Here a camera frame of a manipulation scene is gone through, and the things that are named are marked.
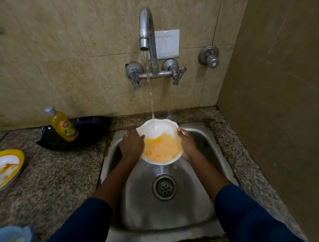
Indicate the person's left hand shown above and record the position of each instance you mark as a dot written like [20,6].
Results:
[132,147]

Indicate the person's right hand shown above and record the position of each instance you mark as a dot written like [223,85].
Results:
[188,147]

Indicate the white scalloped bowl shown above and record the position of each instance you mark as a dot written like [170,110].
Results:
[159,149]

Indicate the yellow rimmed plate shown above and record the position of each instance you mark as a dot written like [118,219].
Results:
[18,159]

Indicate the blue plastic bowl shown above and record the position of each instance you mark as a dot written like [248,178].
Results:
[12,234]

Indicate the person's left forearm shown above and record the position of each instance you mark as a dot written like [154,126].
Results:
[99,212]

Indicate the person's right forearm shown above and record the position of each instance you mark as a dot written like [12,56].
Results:
[236,207]

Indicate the yellow dish soap bottle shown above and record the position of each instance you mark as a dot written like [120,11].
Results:
[63,126]

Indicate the black leaf-shaped tray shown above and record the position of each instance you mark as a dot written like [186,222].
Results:
[92,129]

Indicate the steel sink drain strainer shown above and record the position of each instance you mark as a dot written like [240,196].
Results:
[164,187]

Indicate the stainless steel sink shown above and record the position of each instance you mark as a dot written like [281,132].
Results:
[149,212]

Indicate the steel wall valve knob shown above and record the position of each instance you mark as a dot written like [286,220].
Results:
[210,56]

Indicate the white switch plate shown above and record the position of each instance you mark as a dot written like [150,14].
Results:
[169,45]

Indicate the steel wall faucet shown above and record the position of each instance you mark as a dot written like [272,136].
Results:
[147,25]

